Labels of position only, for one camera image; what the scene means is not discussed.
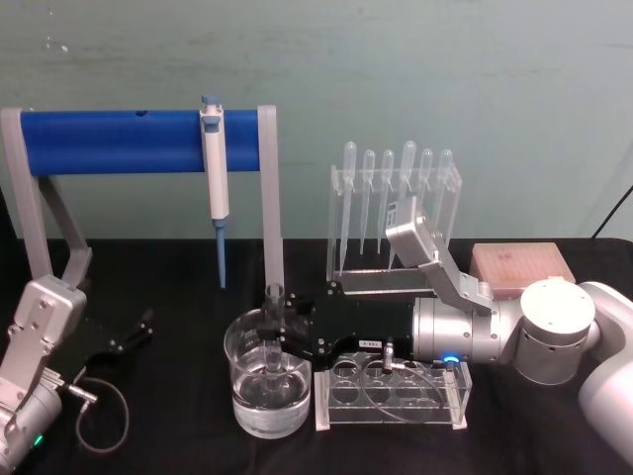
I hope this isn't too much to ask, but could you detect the clear acrylic dropper rack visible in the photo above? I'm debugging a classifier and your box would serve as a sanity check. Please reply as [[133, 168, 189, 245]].
[[326, 165, 464, 298]]

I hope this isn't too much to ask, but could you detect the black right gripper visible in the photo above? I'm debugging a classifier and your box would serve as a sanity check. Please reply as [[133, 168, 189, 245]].
[[275, 279, 417, 372]]

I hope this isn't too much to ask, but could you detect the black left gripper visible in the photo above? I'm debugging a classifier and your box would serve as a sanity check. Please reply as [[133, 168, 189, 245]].
[[73, 307, 155, 388]]

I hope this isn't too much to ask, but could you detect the black background cable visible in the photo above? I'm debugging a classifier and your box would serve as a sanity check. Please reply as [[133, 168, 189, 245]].
[[591, 181, 633, 239]]

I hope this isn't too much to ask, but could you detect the thin right gripper cable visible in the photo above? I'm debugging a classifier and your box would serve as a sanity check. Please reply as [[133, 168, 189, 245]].
[[359, 339, 459, 428]]

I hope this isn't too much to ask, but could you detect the dark left gripper cable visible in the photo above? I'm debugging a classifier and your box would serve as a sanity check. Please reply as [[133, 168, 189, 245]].
[[68, 376, 132, 452]]

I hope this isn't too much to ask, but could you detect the blue bar grey pipette stand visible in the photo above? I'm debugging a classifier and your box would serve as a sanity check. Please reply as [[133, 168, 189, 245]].
[[0, 104, 284, 299]]

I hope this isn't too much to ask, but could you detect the glass beaker with water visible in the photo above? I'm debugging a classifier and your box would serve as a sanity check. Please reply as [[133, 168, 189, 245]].
[[224, 308, 314, 439]]

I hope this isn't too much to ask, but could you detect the pink pipette tip box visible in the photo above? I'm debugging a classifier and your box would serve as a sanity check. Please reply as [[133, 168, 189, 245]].
[[469, 241, 578, 301]]

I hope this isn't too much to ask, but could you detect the black table cloth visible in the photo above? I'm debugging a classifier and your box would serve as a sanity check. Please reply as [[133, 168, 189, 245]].
[[0, 237, 633, 475]]

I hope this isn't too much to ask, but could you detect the clear glass test tube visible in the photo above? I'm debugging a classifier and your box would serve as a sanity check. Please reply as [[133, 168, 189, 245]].
[[265, 282, 287, 383]]

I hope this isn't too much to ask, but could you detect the clear acrylic test tube rack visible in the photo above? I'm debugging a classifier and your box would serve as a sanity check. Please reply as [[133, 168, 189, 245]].
[[314, 353, 470, 430]]

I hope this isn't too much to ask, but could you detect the white blue micropipette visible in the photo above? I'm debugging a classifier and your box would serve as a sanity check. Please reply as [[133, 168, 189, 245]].
[[199, 94, 233, 289]]

